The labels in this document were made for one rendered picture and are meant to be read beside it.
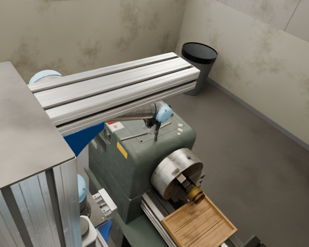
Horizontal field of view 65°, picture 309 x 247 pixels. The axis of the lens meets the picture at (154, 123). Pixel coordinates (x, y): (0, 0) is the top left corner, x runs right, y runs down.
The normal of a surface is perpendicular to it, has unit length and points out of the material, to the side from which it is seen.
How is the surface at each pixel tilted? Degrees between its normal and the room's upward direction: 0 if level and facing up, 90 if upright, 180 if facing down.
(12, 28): 90
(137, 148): 0
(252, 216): 0
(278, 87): 90
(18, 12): 90
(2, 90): 0
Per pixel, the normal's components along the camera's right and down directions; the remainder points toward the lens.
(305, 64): -0.76, 0.32
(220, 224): 0.17, -0.74
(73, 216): 0.62, 0.59
